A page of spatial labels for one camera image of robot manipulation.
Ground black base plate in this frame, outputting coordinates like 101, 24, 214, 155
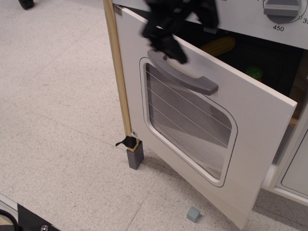
0, 204, 60, 231

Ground grey oven door handle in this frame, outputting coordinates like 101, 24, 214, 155
147, 50, 218, 96

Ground white toy oven cabinet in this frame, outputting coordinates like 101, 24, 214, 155
113, 0, 308, 204

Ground wooden corner post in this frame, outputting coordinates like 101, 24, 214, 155
103, 0, 132, 136

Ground small grey cube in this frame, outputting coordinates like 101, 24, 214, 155
186, 206, 201, 223

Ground yellow toy corn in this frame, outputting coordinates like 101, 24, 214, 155
200, 36, 236, 57

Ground white oven door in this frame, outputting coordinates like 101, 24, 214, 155
115, 7, 296, 229

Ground black wheel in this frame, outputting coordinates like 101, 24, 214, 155
19, 0, 34, 10

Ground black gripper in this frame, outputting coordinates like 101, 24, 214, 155
142, 0, 219, 64

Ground metal door hinge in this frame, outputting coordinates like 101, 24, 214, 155
114, 5, 122, 15

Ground aluminium rail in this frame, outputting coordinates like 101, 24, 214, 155
0, 193, 18, 222

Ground black tape piece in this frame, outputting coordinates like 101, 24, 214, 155
115, 136, 137, 149

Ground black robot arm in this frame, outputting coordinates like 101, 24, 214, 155
142, 0, 219, 64

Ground green toy vegetable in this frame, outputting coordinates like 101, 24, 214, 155
245, 66, 264, 82

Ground grey post foot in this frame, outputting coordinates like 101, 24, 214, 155
127, 142, 144, 170

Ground grey temperature knob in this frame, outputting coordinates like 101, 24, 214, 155
263, 0, 302, 24

